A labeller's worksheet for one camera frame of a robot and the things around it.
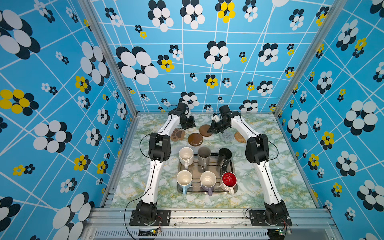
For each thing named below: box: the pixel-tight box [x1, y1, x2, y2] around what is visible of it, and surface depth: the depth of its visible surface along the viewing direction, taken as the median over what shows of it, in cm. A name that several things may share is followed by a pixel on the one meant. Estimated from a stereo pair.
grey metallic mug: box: [197, 146, 211, 170], surface depth 89 cm
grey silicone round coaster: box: [220, 130, 235, 143], surface depth 107 cm
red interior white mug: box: [220, 171, 238, 196], surface depth 82 cm
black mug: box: [217, 147, 233, 172], surface depth 91 cm
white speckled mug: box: [178, 146, 194, 169], surface depth 91 cm
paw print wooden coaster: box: [170, 128, 185, 142], surface depth 107 cm
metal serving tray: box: [176, 152, 238, 195], surface depth 86 cm
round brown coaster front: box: [188, 133, 204, 147], surface depth 106 cm
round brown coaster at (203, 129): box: [199, 124, 213, 137], surface depth 110 cm
